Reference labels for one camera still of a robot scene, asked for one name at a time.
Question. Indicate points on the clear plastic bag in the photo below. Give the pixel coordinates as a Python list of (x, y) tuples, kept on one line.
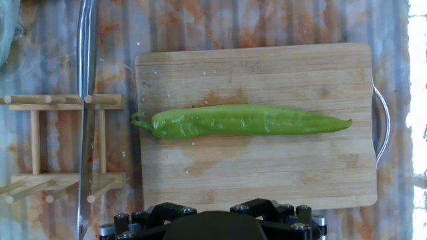
[(6, 26)]

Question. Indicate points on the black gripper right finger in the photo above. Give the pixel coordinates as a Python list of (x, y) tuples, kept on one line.
[(263, 206)]

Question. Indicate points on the steel cleaver knife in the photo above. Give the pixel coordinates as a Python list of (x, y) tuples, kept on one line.
[(87, 50)]

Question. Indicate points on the wooden cutting board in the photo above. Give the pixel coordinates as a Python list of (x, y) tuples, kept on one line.
[(267, 173)]

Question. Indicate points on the wooden peg rack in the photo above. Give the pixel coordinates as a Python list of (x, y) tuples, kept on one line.
[(35, 143)]

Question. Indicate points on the marble pattern plastic mat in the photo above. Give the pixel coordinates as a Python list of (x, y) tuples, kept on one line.
[(233, 23)]

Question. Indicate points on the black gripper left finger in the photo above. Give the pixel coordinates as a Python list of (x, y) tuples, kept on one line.
[(166, 211)]

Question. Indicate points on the long green chili pepper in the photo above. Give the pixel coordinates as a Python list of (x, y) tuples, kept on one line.
[(233, 121)]

